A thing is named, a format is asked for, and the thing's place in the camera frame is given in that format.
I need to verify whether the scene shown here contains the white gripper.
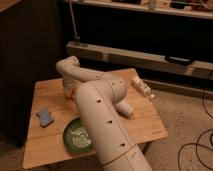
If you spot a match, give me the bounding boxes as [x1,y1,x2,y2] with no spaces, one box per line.
[62,78,79,99]

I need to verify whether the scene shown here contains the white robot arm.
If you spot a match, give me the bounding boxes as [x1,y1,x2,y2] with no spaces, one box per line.
[56,56,153,171]

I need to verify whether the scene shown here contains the blue sponge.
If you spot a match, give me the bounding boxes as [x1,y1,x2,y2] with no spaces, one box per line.
[36,108,54,128]

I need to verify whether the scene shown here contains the green round plate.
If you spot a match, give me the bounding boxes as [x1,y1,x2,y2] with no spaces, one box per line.
[63,118,93,154]

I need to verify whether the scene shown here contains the metal stand pole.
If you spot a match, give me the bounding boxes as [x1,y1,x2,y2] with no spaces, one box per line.
[68,0,87,47]

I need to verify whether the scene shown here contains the small white tube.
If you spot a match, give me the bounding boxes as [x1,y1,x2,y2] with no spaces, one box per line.
[131,76,155,99]

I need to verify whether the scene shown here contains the upper wooden shelf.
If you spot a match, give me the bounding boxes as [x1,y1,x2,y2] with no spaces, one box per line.
[63,0,213,20]

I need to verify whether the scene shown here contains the wooden shelf rail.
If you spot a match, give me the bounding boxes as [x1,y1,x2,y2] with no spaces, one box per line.
[66,41,213,79]

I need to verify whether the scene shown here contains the black handle on rail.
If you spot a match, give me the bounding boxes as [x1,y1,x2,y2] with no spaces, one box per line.
[164,56,194,66]

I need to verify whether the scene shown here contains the black cables on floor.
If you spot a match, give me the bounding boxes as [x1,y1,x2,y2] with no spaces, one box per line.
[176,71,213,171]

